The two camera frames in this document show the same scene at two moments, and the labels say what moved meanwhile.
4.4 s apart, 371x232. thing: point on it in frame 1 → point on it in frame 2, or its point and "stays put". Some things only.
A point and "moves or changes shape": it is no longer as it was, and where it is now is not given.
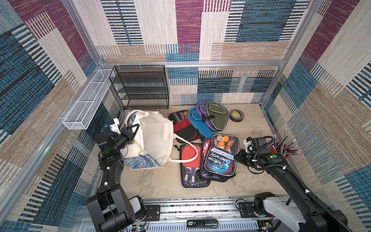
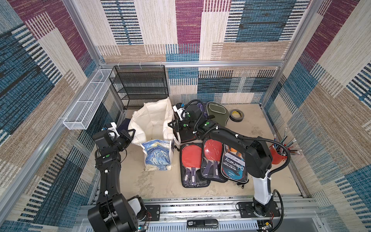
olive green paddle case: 218,114 stays put
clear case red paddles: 191,174 stays put
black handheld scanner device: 202,223 stays put
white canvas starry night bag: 153,142 moves or changes shape
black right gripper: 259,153 → 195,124
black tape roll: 236,119 stays put
